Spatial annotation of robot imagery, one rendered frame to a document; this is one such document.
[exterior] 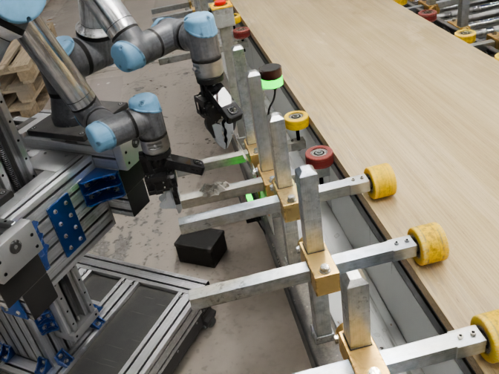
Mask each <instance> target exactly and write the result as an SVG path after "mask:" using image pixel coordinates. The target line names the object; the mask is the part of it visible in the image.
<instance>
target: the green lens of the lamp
mask: <svg viewBox="0 0 499 374"><path fill-rule="evenodd" d="M261 83H262V88H265V89H274V88H279V87H281V86H282V85H283V84H284V83H283V76H281V78H279V79H276V80H273V81H264V80H261Z"/></svg>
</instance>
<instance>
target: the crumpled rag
mask: <svg viewBox="0 0 499 374"><path fill-rule="evenodd" d="M227 188H229V183H228V182H227V181H224V182H220V181H217V182H215V183H213V184H208V183H204V185H203V186H202V187H201V189H200V190H199V192H203V195H202V196H203V197H211V196H213V195H219V193H221V192H222V191H225V190H226V189H227Z"/></svg>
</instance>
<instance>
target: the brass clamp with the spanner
mask: <svg viewBox="0 0 499 374"><path fill-rule="evenodd" d="M257 169H258V176H259V177H261V179H262V181H263V184H264V193H265V194H266V197H271V196H274V193H273V191H270V185H271V183H270V182H269V177H270V176H275V174H274V169H272V170H269V171H262V170H261V167H260V163H259V164H258V165H257Z"/></svg>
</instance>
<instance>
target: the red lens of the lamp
mask: <svg viewBox="0 0 499 374"><path fill-rule="evenodd" d="M258 70H259V73H260V74H261V79H263V80H273V79H277V78H279V77H281V76H282V69H281V65H280V68H279V69H278V70H274V71H270V72H263V71H261V70H260V68H259V69H258Z"/></svg>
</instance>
